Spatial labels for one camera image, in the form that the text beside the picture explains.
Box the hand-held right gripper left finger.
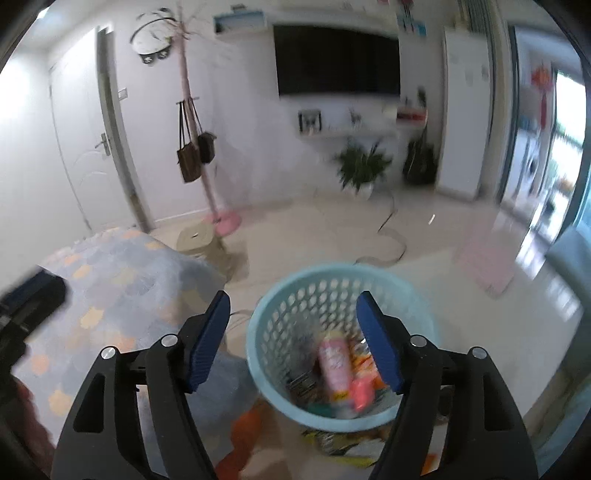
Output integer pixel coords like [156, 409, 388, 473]
[51, 290, 232, 480]

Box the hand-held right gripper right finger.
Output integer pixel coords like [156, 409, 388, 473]
[355, 290, 540, 480]

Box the light blue plastic basket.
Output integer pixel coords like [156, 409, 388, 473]
[245, 263, 439, 432]

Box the dark shoulder bag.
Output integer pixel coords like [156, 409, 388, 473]
[196, 131, 217, 164]

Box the person's left forearm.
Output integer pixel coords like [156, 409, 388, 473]
[0, 376, 54, 476]

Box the orange snack packet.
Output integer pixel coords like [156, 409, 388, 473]
[351, 346, 384, 411]

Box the pink plastic bottle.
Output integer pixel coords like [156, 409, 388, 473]
[318, 336, 358, 416]

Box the printed blanket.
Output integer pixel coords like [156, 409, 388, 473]
[37, 226, 259, 462]

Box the orange patterned floor mat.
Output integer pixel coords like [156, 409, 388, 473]
[215, 401, 278, 480]

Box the beige plastic stool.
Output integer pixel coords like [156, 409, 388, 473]
[178, 222, 232, 264]

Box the yellow snack wrapper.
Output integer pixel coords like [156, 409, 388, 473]
[302, 427, 384, 467]

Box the pink floor mat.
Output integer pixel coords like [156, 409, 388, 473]
[455, 226, 520, 298]

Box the potted green plant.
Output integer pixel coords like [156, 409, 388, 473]
[333, 138, 393, 200]

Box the brown tote bag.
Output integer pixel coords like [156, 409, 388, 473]
[177, 99, 201, 184]

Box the pink coat rack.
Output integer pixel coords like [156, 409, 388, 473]
[171, 0, 243, 236]

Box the black guitar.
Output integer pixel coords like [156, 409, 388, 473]
[403, 127, 438, 186]

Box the white door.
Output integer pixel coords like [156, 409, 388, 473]
[48, 28, 153, 232]

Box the grey blue sofa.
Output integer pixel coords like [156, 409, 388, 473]
[545, 226, 591, 319]

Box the framed butterfly picture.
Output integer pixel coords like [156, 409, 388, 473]
[298, 110, 322, 134]

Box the white standing air conditioner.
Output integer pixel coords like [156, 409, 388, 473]
[436, 25, 495, 201]

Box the glass sliding door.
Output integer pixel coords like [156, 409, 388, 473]
[508, 25, 591, 245]

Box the red hanging decoration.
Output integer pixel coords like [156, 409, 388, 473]
[531, 65, 555, 125]

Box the black floor cable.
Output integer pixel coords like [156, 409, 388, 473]
[353, 189, 407, 267]

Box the red and white wall shelf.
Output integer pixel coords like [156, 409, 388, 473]
[396, 105, 428, 123]

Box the black wall television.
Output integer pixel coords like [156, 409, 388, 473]
[273, 24, 402, 99]

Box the round wall clock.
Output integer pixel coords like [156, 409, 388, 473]
[130, 8, 175, 65]

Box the blue wall shelf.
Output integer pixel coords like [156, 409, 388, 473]
[213, 11, 269, 35]

